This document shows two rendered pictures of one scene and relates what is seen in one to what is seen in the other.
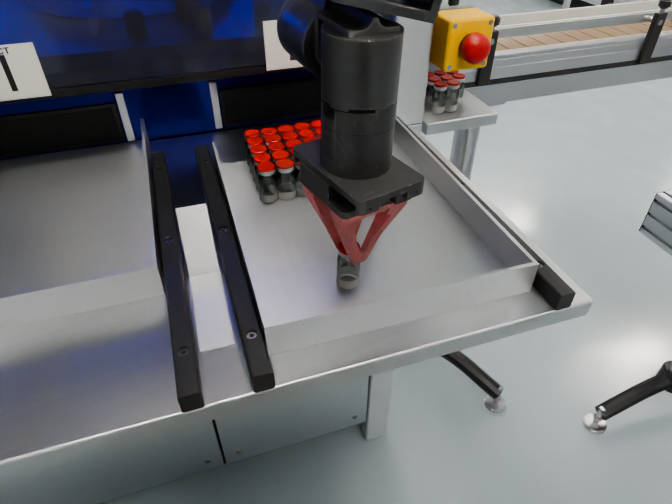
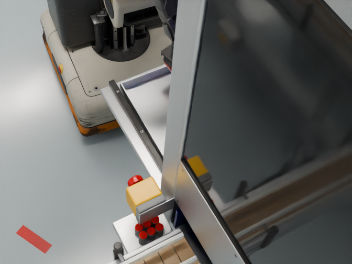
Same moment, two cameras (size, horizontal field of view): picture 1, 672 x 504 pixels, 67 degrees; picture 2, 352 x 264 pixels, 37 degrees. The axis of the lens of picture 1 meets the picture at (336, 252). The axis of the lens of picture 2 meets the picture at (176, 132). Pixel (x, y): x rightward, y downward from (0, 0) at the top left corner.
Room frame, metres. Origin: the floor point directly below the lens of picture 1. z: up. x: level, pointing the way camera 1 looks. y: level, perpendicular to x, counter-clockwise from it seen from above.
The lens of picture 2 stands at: (1.29, -0.28, 2.14)
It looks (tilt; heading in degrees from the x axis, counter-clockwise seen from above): 58 degrees down; 163
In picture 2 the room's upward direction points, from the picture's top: 7 degrees clockwise
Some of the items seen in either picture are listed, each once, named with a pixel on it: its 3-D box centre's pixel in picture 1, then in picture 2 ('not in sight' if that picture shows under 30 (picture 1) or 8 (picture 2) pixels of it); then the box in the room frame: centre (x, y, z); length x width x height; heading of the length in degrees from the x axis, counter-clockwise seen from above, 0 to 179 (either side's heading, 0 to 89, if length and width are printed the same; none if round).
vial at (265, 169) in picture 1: (267, 182); not in sight; (0.52, 0.08, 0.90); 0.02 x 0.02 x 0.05
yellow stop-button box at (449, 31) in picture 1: (457, 38); (145, 199); (0.77, -0.18, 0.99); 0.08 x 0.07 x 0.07; 19
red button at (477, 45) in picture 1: (473, 47); (136, 184); (0.73, -0.19, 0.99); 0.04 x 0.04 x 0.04; 19
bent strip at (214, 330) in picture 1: (203, 272); not in sight; (0.35, 0.12, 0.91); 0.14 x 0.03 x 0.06; 18
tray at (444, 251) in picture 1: (347, 205); (186, 113); (0.48, -0.01, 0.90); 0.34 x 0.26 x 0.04; 18
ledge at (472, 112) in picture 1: (442, 106); (146, 235); (0.82, -0.18, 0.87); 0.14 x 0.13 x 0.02; 19
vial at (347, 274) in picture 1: (348, 265); not in sight; (0.36, -0.01, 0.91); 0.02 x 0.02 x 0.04
